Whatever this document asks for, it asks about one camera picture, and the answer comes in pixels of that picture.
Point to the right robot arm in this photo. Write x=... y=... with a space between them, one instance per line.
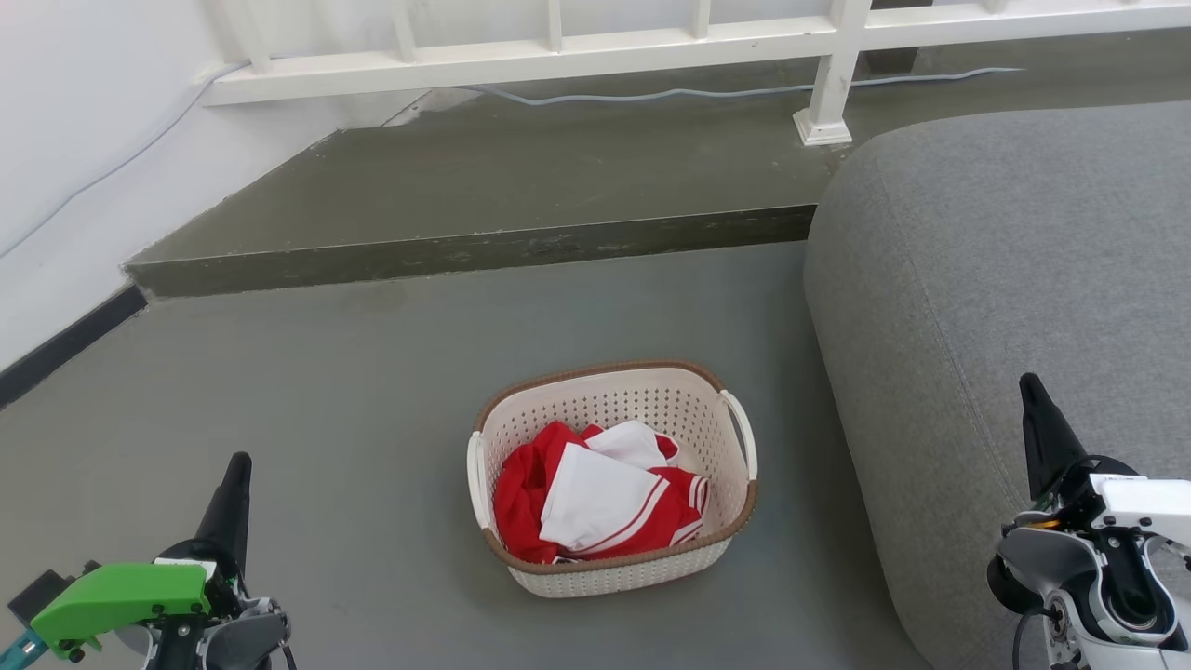
x=1051 y=558

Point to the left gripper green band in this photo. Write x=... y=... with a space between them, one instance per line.
x=121 y=596

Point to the cream perforated laundry basket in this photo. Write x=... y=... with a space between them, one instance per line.
x=614 y=400

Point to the black wall baseboard strip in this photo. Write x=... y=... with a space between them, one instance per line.
x=65 y=344

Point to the red and white garment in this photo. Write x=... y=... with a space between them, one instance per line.
x=595 y=502

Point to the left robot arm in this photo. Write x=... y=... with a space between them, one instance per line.
x=242 y=642

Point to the white metal railing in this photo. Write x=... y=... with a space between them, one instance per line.
x=558 y=58

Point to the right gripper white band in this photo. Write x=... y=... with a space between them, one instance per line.
x=1144 y=507

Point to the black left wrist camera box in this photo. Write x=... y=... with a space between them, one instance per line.
x=37 y=591

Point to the grey fabric sofa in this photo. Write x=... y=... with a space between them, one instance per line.
x=977 y=279

